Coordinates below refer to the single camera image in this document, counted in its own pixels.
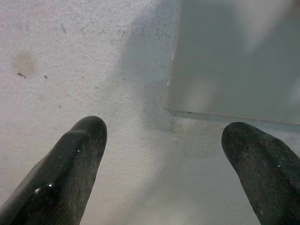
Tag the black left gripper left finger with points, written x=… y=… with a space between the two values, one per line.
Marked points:
x=63 y=173

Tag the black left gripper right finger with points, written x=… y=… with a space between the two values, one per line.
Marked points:
x=267 y=173

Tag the grey hook board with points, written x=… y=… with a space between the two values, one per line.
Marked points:
x=234 y=58

